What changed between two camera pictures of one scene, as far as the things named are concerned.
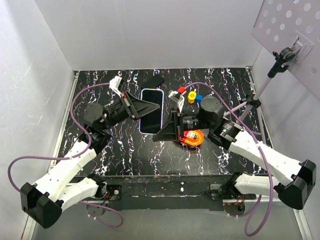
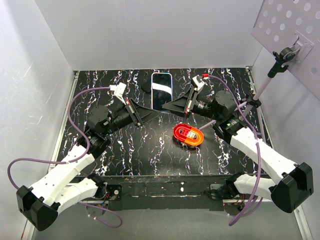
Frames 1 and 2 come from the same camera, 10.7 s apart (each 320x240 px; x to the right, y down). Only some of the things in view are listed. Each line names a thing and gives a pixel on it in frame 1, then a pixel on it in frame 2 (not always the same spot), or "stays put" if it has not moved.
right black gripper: [171, 130] to [180, 105]
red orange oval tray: [192, 137] stays put
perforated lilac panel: [294, 24] stays put
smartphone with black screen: [152, 123] to [161, 90]
